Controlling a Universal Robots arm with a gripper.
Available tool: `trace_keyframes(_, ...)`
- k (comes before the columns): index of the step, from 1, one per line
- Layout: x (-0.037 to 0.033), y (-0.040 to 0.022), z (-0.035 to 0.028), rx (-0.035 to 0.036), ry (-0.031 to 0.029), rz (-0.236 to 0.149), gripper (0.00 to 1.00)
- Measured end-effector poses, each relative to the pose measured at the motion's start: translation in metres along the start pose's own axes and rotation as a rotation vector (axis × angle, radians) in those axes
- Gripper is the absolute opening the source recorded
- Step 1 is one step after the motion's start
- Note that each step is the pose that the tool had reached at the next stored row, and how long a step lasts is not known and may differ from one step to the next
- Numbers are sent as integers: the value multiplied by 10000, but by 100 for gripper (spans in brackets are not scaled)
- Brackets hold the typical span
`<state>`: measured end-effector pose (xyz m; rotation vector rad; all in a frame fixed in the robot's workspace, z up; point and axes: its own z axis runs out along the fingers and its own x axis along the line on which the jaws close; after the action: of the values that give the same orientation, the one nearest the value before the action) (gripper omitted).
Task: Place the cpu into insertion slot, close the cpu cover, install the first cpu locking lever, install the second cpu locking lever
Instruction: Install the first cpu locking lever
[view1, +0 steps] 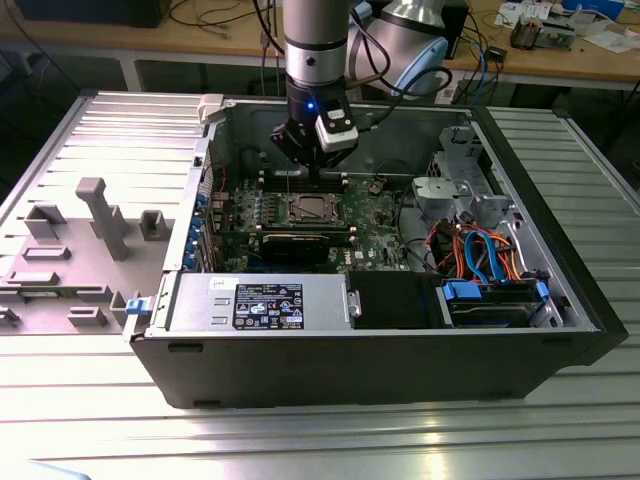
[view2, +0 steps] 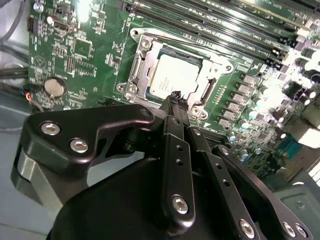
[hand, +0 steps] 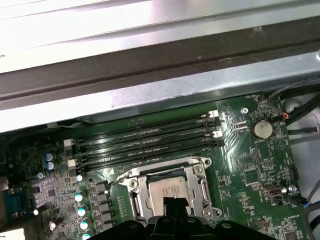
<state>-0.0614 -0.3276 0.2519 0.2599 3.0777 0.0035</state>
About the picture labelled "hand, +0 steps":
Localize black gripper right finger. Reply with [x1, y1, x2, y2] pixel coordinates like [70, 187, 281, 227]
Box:
[175, 196, 277, 240]

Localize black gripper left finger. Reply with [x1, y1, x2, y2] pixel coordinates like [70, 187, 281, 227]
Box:
[94, 196, 177, 240]

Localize silver CPU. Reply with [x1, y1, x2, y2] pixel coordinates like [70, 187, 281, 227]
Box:
[147, 174, 197, 218]

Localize metal socket cover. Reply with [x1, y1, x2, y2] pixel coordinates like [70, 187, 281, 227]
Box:
[126, 163, 214, 225]

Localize metal wire locking lever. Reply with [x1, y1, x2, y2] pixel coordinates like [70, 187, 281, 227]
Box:
[116, 156, 202, 187]

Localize CPU socket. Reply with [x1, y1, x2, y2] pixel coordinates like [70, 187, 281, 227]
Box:
[117, 156, 223, 226]

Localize RAM slot white clips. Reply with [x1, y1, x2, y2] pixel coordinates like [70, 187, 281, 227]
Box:
[63, 109, 220, 150]
[66, 129, 223, 169]

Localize green motherboard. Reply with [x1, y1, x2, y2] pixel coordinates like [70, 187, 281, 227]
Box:
[4, 93, 310, 240]

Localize round coin battery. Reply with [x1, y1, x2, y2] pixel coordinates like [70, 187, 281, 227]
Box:
[250, 118, 274, 140]

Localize black PC case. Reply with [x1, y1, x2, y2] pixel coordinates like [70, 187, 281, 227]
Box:
[0, 16, 320, 240]

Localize black cable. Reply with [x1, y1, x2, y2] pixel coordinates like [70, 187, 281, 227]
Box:
[284, 98, 320, 123]

